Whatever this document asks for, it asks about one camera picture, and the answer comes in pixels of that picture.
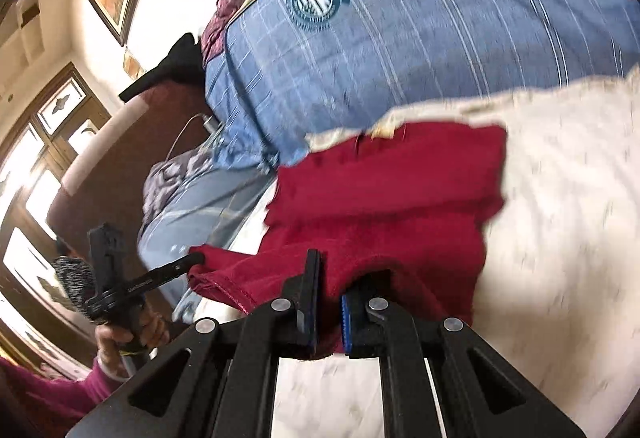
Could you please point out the black cloth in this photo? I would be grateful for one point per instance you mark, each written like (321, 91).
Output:
(175, 63)

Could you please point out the red fleece garment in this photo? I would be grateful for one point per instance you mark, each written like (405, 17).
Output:
(375, 198)

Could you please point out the person's left hand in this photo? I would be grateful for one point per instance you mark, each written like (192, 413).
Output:
(150, 328)

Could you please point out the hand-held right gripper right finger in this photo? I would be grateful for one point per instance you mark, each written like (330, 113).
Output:
(346, 323)

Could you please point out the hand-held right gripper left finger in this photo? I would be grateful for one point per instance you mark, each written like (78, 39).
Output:
(305, 298)

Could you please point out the grey speckled object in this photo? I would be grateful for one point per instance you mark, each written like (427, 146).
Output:
(75, 280)

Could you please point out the wooden door with glass panes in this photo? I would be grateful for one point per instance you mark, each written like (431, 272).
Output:
(30, 198)

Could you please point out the person's left forearm magenta sleeve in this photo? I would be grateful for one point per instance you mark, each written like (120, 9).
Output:
(45, 398)

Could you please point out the brown bed headboard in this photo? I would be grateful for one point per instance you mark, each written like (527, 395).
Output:
(125, 158)

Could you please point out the maroon patterned cloth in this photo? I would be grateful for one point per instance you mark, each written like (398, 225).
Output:
(220, 26)

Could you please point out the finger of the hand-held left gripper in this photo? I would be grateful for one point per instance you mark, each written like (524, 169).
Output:
(170, 270)

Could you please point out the blue plaid quilt with emblem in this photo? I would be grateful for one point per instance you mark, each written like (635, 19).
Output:
(425, 18)

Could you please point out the grey-brown floral blanket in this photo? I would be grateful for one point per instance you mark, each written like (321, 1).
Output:
(170, 178)

